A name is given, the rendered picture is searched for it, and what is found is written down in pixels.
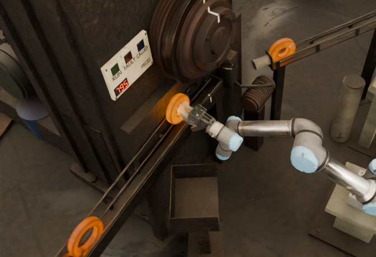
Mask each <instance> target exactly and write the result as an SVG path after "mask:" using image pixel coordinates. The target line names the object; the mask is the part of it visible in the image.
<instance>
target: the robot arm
mask: <svg viewBox="0 0 376 257"><path fill-rule="evenodd" d="M199 106H201V105H199V104H197V105H196V106H195V107H190V106H189V104H188V102H186V101H184V103H183V104H181V105H179V107H178V108H177V112H178V113H179V115H180V117H181V118H182V120H183V121H184V122H185V123H188V124H189V125H192V127H191V128H190V129H191V130H192V131H193V132H195V131H197V130H202V129H205V128H206V131H205V132H207V133H209V135H210V136H211V137H212V138H215V139H216V140H218V141H219V143H218V146H217V148H216V152H215V154H216V156H217V157H218V158H219V159H221V160H227V159H228V158H229V157H230V156H231V154H232V151H236V150H238V148H239V147H240V145H241V143H242V142H243V138H242V137H240V136H264V137H292V138H293V139H295V140H294V144H293V149H292V151H291V158H290V159H291V162H292V164H293V166H294V167H295V168H296V169H298V170H300V171H302V172H303V171H304V172H307V173H310V172H320V173H321V174H322V175H324V176H326V177H327V178H329V179H330V180H332V181H334V182H335V183H337V184H338V185H339V186H341V187H343V188H344V189H346V190H348V191H349V192H351V193H352V194H354V195H355V197H356V200H357V201H358V202H360V203H361V204H363V207H362V208H363V211H364V212H365V213H368V214H372V215H376V159H374V160H373V161H372V162H371V163H370V164H369V167H368V168H367V170H366V172H365V174H364V175H362V176H360V175H358V174H357V173H355V172H353V171H352V170H350V169H349V168H348V167H346V166H345V165H343V164H341V163H340V162H338V161H337V160H335V159H334V158H332V157H331V156H329V152H328V150H326V149H325V148H323V147H322V140H323V133H322V131H321V129H320V127H319V126H318V125H317V124H316V123H314V122H312V121H311V120H308V119H304V118H293V119H292V120H256V121H242V120H241V119H240V118H239V117H235V116H230V117H229V118H228V120H227V122H226V123H225V126H224V125H223V124H222V123H220V122H218V121H216V120H215V118H213V117H212V116H210V115H209V114H207V113H206V110H207V109H206V108H204V107H202V106H201V107H202V108H204V109H202V108H200V107H199ZM185 111H186V112H185Z"/></svg>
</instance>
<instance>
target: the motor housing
mask: <svg viewBox="0 0 376 257"><path fill-rule="evenodd" d="M265 83H273V86H272V87H257V88H248V89H247V90H246V91H245V93H244V94H243V95H242V97H241V104H242V106H243V107H244V121H256V120H264V117H265V102H266V101H267V99H268V98H269V97H270V95H271V94H272V93H273V92H274V90H275V87H276V85H275V82H274V80H273V79H272V78H271V77H270V76H267V75H264V74H261V75H259V76H258V77H256V79H255V80H254V81H253V82H252V85H253V84H265ZM262 144H263V136H244V145H245V146H246V147H248V148H250V149H253V150H255V151H258V150H259V148H260V147H261V145H262Z"/></svg>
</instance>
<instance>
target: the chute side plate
mask: <svg viewBox="0 0 376 257"><path fill-rule="evenodd" d="M221 92H222V94H223V83H221V84H220V85H219V86H218V87H217V89H216V90H215V91H214V92H213V93H212V94H211V95H210V97H209V98H208V99H207V100H206V102H205V103H204V104H203V105H202V107H204V108H206V109H207V110H206V113H207V112H208V111H209V110H210V109H211V108H212V106H213V105H214V104H215V103H216V101H215V99H216V97H217V96H218V95H219V94H220V93H221ZM210 98H211V100H210ZM191 127H192V125H189V124H188V125H187V126H186V127H185V129H184V130H183V131H182V133H181V134H180V135H179V136H178V138H177V139H176V140H175V142H174V143H173V145H172V146H171V147H170V149H169V150H168V151H167V152H166V154H165V155H164V156H163V157H162V159H161V160H160V162H159V163H158V164H157V166H156V167H155V168H154V170H153V171H152V172H151V173H150V175H149V176H148V177H147V179H146V180H145V182H144V183H143V184H142V185H141V187H140V188H139V189H138V191H137V192H136V193H135V194H134V196H133V197H132V198H131V200H130V201H129V203H128V204H127V205H126V206H125V208H124V209H123V211H122V212H121V213H120V214H119V216H118V217H117V219H116V220H115V221H114V222H113V224H112V225H111V226H110V228H109V229H108V230H107V231H106V233H105V234H104V235H103V237H102V238H101V240H100V241H99V242H98V243H97V245H96V246H95V247H94V249H93V250H92V251H91V253H90V254H89V256H88V257H100V255H101V254H102V253H103V251H104V250H105V249H106V247H107V246H108V244H109V243H110V242H111V240H112V239H113V238H114V237H115V235H116V234H117V233H118V231H119V230H120V229H121V227H122V226H123V224H124V223H125V222H126V220H127V219H128V218H129V217H130V215H131V214H132V212H133V211H134V210H135V209H136V207H137V206H138V204H139V203H140V202H141V200H142V199H143V198H144V196H145V193H144V192H145V191H146V189H147V188H148V187H149V186H150V184H151V183H152V184H154V183H155V182H156V180H157V179H158V178H159V176H160V175H161V173H162V172H163V171H164V169H165V168H166V167H167V165H168V164H169V163H170V162H171V160H172V159H173V158H174V156H175V155H176V153H177V152H178V151H179V149H180V148H181V147H182V145H183V144H184V143H185V141H186V140H187V139H188V137H189V136H190V134H191V133H192V130H191V129H190V128H191Z"/></svg>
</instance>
